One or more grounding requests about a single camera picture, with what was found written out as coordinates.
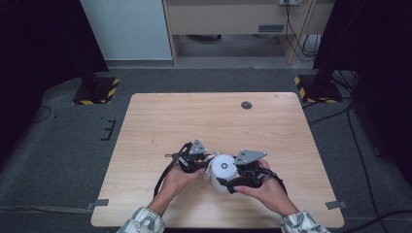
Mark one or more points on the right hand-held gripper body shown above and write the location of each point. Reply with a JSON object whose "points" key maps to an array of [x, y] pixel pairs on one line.
{"points": [[251, 173]]}

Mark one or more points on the dark curtain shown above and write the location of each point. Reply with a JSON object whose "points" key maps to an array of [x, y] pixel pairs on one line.
{"points": [[42, 48], [372, 48]]}

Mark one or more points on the person's right hand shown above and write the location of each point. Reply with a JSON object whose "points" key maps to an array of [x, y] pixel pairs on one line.
{"points": [[268, 194]]}

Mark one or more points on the small black disc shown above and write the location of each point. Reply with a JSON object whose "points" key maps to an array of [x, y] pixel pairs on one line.
{"points": [[246, 105]]}

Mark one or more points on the grey tape piece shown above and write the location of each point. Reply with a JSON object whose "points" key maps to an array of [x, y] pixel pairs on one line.
{"points": [[336, 205], [98, 203]]}

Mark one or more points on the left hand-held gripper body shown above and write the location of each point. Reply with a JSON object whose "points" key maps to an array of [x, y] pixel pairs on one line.
{"points": [[191, 160]]}

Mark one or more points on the black stand with striped base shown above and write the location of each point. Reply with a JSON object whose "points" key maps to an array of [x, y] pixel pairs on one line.
{"points": [[319, 89], [97, 92]]}

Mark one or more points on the white panel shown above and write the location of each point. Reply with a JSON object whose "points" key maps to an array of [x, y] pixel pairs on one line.
{"points": [[129, 29]]}

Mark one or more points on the white cylindrical container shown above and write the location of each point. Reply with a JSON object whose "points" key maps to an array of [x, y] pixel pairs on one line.
{"points": [[223, 171]]}

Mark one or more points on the white power strip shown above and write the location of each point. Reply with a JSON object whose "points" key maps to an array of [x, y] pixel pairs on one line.
{"points": [[290, 2]]}

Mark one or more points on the light wooden desk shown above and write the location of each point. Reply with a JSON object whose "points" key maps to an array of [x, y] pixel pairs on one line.
{"points": [[226, 19]]}

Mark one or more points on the person's left hand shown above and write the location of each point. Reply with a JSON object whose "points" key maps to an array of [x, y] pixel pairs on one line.
{"points": [[176, 184]]}

